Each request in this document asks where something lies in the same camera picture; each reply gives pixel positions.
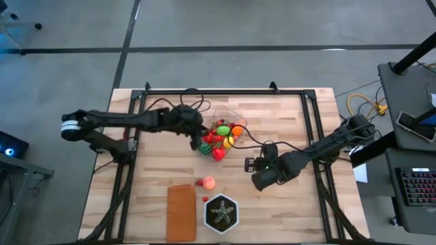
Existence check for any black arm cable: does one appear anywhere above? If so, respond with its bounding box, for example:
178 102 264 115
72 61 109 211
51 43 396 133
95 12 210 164
144 87 212 113
226 124 309 152

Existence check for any grey metal stand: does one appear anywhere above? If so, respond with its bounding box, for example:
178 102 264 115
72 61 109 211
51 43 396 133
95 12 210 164
0 152 55 245

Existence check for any white paper sheet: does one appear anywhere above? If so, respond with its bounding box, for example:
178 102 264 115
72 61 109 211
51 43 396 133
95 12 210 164
350 144 369 184

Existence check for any yellow cable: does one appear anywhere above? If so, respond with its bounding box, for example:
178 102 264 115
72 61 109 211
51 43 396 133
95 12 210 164
346 93 389 116

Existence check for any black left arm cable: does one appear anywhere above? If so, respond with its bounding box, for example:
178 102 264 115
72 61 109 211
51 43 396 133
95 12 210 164
144 87 212 113

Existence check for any black computer with blue light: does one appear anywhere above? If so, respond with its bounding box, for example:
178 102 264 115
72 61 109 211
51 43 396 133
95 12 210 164
0 131 30 160

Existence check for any clear plastic tupperware container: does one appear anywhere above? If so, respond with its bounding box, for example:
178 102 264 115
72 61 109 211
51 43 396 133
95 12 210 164
197 105 249 163

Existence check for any backlit keyboard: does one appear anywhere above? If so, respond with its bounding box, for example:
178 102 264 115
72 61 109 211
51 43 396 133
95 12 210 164
394 166 436 208

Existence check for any grey chair base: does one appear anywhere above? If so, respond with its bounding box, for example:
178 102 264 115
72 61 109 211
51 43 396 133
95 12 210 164
0 10 44 31

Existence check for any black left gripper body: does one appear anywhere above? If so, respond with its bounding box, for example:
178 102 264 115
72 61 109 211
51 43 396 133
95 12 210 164
165 104 207 135

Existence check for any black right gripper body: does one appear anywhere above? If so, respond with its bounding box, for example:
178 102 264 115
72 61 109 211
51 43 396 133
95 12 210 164
268 152 302 181

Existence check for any smartphone in pale case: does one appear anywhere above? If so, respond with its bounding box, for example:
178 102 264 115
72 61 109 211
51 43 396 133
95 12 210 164
395 110 436 143

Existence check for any orange folded cloth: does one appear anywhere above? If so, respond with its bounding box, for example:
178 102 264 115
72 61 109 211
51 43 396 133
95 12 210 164
166 184 198 243

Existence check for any black stand foot bar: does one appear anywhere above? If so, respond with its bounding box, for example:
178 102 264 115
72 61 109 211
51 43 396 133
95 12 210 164
349 131 398 168

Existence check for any black pole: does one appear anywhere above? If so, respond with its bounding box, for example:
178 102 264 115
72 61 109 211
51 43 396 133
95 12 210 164
390 32 436 75

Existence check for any green star-shaped succulent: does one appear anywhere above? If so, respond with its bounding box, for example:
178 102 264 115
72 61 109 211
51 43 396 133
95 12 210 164
210 200 235 225

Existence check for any grey desk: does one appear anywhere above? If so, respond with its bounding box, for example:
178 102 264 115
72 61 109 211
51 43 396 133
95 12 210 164
384 148 436 236

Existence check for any grey cart top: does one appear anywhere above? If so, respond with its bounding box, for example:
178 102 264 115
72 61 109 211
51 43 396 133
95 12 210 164
377 61 436 152

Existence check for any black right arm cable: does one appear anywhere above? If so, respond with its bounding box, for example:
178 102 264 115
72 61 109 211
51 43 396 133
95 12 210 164
226 124 309 152

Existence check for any white hexagonal planter pot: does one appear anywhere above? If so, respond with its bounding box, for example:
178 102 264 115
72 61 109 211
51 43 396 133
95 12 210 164
203 193 240 235

